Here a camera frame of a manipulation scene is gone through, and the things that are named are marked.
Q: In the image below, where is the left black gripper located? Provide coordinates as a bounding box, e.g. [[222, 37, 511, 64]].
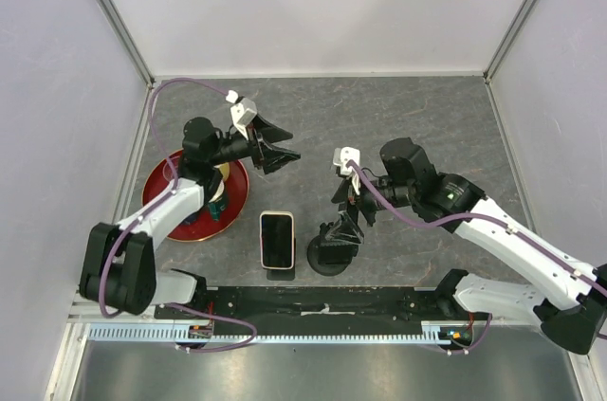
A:
[[208, 114, 300, 174]]

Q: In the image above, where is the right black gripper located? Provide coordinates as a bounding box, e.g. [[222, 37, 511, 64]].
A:
[[325, 168, 416, 245]]

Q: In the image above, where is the black smartphone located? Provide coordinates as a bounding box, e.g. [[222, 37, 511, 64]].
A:
[[319, 222, 359, 265]]

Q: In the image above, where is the black round-base phone holder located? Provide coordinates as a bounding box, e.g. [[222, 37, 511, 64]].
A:
[[306, 222, 355, 277]]

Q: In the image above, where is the pink-case smartphone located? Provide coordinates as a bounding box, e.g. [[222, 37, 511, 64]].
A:
[[259, 210, 296, 270]]

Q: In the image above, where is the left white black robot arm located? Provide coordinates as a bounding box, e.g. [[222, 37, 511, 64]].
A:
[[79, 116, 301, 319]]

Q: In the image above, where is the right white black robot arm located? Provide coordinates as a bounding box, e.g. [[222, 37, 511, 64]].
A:
[[319, 137, 606, 355]]

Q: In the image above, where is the yellow cup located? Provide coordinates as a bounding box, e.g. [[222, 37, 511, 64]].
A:
[[216, 163, 230, 182]]

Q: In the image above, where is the red round tray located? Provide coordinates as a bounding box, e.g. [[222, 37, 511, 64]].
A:
[[142, 160, 249, 243]]

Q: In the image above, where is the green mug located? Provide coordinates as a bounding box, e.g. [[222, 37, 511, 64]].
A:
[[207, 197, 229, 222]]

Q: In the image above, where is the clear plastic cup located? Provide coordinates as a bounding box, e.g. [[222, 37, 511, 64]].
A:
[[161, 157, 178, 182]]

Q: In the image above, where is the blue mug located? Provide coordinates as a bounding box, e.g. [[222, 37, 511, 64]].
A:
[[182, 211, 200, 226]]

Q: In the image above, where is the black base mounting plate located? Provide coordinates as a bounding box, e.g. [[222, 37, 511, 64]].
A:
[[154, 285, 489, 324]]

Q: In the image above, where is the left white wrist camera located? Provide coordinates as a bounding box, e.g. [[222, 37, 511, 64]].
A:
[[226, 90, 257, 140]]

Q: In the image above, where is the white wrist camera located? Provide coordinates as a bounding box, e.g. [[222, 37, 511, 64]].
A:
[[333, 147, 360, 195], [226, 90, 257, 140]]

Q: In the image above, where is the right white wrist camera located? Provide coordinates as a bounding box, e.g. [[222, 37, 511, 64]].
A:
[[333, 147, 360, 195]]

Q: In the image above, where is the slotted cable duct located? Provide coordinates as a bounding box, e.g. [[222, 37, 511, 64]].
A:
[[87, 323, 453, 345]]

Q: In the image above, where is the left aluminium frame post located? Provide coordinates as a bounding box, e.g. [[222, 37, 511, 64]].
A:
[[96, 0, 155, 86]]

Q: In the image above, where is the aluminium frame post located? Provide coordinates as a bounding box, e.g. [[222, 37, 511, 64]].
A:
[[96, 0, 155, 86], [483, 0, 540, 84]]

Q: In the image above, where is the front aluminium rail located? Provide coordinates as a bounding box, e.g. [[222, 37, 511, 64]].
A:
[[65, 284, 584, 325]]

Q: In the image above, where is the right aluminium frame post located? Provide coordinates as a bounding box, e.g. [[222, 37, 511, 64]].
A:
[[483, 0, 540, 84]]

